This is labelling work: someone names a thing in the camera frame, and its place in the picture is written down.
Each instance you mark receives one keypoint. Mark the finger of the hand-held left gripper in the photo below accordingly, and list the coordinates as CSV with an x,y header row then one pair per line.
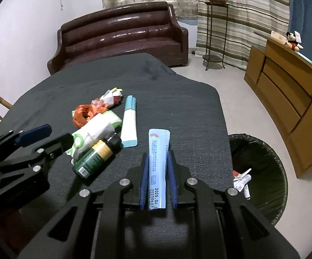
x,y
60,144
34,135

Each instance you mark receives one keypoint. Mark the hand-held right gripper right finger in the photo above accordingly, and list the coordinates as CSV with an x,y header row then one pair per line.
x,y
172,183

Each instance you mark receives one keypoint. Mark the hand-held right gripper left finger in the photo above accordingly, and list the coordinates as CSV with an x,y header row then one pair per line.
x,y
144,183

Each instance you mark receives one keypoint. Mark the light blue sachet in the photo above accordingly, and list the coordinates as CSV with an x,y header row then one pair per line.
x,y
157,162

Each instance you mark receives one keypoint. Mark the white green tissue packet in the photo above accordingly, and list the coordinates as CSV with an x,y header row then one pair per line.
x,y
93,132

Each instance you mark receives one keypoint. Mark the white paper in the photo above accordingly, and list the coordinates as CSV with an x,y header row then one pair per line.
x,y
239,179

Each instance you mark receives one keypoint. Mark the black-lined trash bin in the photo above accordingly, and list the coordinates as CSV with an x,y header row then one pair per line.
x,y
266,156

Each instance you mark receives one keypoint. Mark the green bottle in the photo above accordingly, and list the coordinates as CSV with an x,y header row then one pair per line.
x,y
93,159

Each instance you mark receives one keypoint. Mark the orange plastic bag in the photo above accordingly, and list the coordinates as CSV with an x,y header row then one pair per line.
x,y
83,114

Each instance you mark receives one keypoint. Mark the blue and white tube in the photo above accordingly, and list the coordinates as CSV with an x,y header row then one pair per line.
x,y
129,124

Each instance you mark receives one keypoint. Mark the crumpled wrappers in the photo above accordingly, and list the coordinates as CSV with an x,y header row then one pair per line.
x,y
110,97

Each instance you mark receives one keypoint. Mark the dark grey tablecloth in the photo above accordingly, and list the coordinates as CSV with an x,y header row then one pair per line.
x,y
172,99

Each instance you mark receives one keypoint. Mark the brown leather sofa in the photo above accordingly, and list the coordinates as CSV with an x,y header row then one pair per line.
x,y
118,40

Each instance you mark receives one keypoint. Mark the black metal plant stand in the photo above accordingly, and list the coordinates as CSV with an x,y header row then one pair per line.
x,y
212,58

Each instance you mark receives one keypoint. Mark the wooden cabinet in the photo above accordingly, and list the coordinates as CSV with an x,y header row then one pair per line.
x,y
288,91

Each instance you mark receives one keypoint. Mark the white box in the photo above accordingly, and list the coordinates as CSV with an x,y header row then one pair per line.
x,y
277,36

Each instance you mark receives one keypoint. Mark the striped curtain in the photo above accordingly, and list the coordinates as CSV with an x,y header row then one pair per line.
x,y
253,19

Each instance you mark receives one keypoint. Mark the mouse plush toy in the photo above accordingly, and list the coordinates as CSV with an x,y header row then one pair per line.
x,y
293,43

